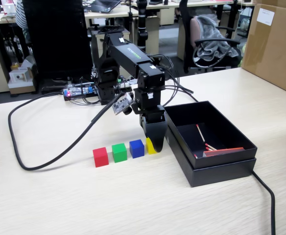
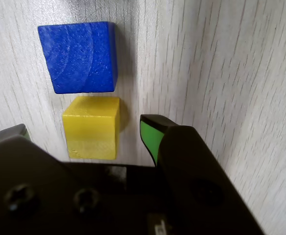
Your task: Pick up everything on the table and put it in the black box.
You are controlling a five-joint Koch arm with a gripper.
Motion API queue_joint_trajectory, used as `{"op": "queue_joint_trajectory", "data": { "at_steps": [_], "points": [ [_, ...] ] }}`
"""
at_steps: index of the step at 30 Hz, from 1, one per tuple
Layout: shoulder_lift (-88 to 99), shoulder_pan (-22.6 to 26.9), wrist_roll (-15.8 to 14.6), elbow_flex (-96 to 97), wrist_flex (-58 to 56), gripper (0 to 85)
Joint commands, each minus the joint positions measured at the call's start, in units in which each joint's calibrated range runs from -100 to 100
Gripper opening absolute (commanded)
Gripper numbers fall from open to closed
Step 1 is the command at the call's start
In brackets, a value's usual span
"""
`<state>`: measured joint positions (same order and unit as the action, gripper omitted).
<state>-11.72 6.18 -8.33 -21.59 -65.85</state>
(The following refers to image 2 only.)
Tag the yellow wooden cube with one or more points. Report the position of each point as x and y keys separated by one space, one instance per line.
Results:
x=91 y=127

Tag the blue wooden cube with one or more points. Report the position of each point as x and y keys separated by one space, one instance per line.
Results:
x=79 y=58

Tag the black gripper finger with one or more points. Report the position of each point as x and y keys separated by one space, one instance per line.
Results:
x=194 y=171
x=23 y=171

